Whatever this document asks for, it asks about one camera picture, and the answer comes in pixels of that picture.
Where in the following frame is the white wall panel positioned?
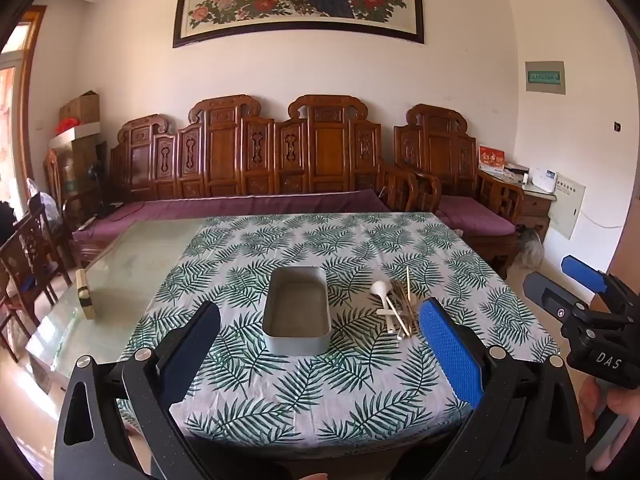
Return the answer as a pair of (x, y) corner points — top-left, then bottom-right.
(547, 175), (586, 241)

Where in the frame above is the brown cardboard box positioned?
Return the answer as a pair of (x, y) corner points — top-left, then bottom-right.
(59, 91), (101, 126)

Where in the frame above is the white plastic spoon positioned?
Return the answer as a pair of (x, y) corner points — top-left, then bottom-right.
(370, 280), (408, 337)

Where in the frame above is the long carved wooden sofa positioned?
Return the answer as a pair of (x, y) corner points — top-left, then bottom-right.
(70, 94), (421, 268)

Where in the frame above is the dark wooden chair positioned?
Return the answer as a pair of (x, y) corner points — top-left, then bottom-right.
(0, 207), (75, 363)

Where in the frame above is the green electrical panel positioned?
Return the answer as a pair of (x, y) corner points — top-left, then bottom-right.
(525, 60), (566, 95)

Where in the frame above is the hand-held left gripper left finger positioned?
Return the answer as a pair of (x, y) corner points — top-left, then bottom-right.
(52, 301), (223, 480)

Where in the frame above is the grey metal container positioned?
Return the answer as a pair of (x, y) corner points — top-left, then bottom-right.
(262, 266), (332, 356)

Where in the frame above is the wooden side table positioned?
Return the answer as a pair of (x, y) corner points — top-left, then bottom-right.
(517, 180), (557, 241)

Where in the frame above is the person's right hand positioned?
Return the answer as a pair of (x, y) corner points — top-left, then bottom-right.
(580, 379), (640, 461)

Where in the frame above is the wooden framed window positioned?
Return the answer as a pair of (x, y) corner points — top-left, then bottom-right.
(0, 5), (48, 211)

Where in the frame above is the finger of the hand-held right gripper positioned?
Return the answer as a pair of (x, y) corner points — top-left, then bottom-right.
(522, 271), (590, 320)
(561, 255), (630, 311)

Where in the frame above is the white desk device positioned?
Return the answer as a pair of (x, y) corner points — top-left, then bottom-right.
(530, 167), (558, 193)

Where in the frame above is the dark wooden cabinet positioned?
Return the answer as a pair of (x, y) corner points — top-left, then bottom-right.
(46, 139), (108, 216)

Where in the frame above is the leaf print tablecloth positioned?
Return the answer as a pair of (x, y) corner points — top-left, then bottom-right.
(117, 212), (561, 448)

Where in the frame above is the small purple seat cushion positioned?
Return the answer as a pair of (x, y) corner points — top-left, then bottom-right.
(437, 195), (517, 236)

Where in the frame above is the wooden chopstick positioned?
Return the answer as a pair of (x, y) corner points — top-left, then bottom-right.
(404, 266), (414, 333)

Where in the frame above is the long purple seat cushion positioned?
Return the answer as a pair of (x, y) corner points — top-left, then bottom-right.
(72, 189), (393, 243)

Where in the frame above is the yellow rectangular block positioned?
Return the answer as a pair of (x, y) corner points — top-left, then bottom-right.
(75, 269), (97, 320)

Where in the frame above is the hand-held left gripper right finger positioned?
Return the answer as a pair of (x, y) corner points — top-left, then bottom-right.
(419, 297), (586, 480)

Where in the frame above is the carved wooden armchair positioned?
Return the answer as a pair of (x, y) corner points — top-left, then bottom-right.
(377, 104), (526, 278)

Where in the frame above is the grey fluffy duster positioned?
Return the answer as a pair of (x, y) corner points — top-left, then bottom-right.
(517, 230), (546, 268)

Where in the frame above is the white box with red contents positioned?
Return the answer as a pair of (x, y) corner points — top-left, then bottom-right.
(51, 119), (102, 150)

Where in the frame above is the framed floral painting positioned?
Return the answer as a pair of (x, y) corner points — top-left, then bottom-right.
(172, 0), (426, 50)

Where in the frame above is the black standing fan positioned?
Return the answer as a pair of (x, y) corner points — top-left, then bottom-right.
(86, 162), (123, 213)

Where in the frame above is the white plastic bag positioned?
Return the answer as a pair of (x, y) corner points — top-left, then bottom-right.
(26, 177), (62, 223)

